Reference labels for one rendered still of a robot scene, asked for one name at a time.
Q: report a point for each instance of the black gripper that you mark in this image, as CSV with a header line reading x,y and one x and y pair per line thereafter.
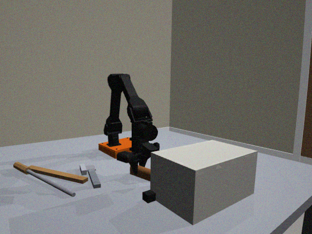
x,y
134,158

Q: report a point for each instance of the wooden bar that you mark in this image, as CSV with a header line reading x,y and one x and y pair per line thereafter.
x,y
58,174

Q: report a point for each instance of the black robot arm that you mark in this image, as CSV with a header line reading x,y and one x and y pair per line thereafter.
x,y
138,112

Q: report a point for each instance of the grey metal rod with wooden handle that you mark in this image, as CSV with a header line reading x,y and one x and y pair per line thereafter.
x,y
27,170

